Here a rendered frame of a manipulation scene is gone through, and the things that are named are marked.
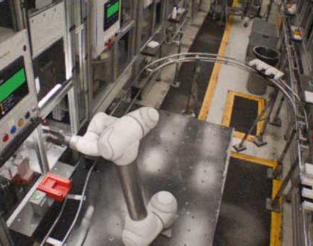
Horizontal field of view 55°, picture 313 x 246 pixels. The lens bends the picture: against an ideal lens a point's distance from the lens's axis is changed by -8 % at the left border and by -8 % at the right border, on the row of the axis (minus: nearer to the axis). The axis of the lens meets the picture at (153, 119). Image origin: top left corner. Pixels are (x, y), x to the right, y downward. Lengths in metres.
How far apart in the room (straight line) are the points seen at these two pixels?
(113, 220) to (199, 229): 0.53
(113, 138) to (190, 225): 0.93
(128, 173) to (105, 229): 0.62
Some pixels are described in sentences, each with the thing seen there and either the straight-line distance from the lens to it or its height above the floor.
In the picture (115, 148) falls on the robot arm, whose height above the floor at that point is 1.45.
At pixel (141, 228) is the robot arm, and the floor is 0.95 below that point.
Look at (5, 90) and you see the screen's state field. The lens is 1.41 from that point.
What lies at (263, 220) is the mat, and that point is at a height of 0.01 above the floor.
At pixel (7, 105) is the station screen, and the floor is 1.58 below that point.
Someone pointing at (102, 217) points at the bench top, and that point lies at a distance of 2.06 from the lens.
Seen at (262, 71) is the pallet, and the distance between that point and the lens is 3.53.
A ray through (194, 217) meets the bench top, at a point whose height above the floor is 0.68.
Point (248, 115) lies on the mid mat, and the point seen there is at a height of 0.01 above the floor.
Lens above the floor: 2.39
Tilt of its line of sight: 38 degrees down
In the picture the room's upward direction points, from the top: 6 degrees clockwise
